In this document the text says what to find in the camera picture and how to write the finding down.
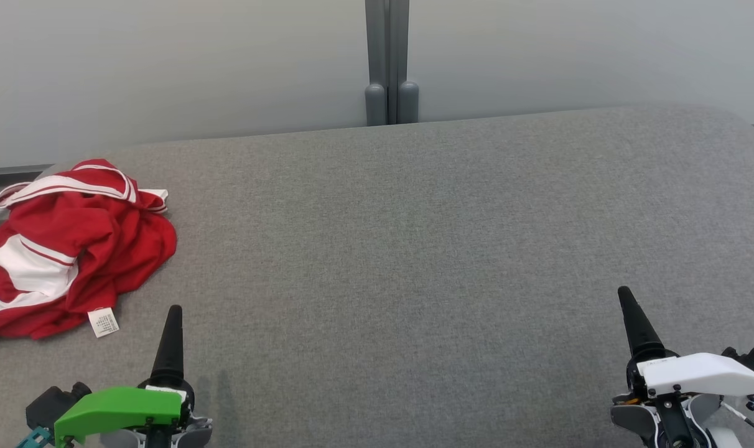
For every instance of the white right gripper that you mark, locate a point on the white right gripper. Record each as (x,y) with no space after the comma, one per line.
(700,376)

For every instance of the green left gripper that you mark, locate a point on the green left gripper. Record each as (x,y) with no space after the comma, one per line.
(116,407)

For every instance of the red jersey with white trim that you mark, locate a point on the red jersey with white trim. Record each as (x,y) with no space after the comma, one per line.
(16,323)

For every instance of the grey partition post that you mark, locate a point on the grey partition post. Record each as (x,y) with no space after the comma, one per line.
(376,62)
(403,62)

